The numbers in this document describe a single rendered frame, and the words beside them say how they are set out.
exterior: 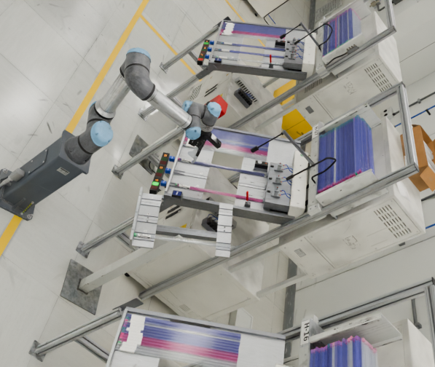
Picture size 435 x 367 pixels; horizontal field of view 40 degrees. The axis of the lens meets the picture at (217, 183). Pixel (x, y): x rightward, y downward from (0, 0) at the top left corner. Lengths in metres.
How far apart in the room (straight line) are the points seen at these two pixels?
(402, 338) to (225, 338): 0.73
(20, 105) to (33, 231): 0.85
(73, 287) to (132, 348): 1.01
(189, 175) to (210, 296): 0.83
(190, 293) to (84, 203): 0.87
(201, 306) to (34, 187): 1.31
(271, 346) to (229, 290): 1.09
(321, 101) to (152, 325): 2.39
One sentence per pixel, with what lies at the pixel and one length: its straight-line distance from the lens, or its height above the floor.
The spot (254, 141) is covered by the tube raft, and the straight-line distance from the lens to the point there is 3.63.
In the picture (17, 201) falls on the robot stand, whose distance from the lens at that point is 3.43.
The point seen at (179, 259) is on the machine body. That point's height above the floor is 0.44.
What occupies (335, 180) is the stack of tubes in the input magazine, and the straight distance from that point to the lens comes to 3.07.
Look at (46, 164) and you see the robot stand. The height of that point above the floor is 0.42.
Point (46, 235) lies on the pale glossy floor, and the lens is 3.53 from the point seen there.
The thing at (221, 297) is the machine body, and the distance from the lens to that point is 3.74.
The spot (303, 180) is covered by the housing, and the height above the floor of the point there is 1.27.
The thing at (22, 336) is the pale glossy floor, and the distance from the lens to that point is 3.24.
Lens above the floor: 2.60
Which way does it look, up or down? 31 degrees down
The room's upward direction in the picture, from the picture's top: 61 degrees clockwise
